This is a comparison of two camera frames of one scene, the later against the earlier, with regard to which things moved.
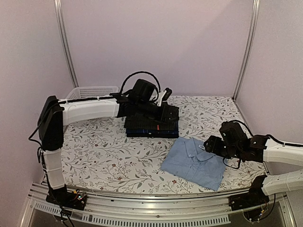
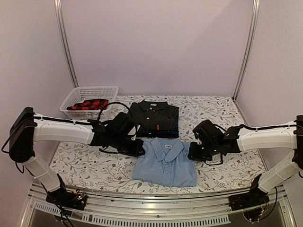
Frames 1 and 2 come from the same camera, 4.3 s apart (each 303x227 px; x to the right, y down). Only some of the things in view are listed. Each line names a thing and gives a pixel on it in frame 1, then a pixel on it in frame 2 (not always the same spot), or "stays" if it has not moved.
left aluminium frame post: x=58 y=10 stays
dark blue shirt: x=157 y=134 stays
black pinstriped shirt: x=169 y=120 stays
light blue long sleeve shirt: x=189 y=160 -> x=165 y=162
